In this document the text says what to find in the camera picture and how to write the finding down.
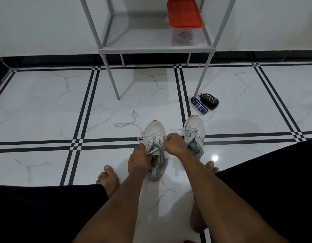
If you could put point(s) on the person's left hand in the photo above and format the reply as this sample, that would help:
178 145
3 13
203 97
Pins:
139 160

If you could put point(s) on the person's right hand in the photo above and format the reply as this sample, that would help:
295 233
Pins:
175 145

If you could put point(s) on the grey white shoelace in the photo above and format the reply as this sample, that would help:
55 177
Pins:
124 123
195 132

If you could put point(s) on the clear box with red lid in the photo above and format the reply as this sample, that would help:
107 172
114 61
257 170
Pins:
183 38

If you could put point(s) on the clear container with red lid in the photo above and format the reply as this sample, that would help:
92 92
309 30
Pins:
185 12

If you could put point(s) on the person's right forearm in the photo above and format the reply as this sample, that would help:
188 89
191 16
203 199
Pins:
229 202

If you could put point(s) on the person's left forearm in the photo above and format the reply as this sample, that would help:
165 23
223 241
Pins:
113 210

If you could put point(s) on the person's left foot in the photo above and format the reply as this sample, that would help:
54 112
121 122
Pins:
109 179

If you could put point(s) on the person's foot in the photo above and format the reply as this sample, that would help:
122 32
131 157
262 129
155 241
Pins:
109 179
213 167

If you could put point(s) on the person's right foot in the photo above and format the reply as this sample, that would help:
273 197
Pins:
213 167

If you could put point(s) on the person's right leg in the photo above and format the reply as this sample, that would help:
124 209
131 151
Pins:
197 220

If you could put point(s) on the grey metal shelf rack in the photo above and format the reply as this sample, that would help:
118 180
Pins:
156 50

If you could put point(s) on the black oval polish bottle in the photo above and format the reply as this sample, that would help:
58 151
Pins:
209 101

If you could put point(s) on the black shorts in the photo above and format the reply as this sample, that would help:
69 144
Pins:
277 184

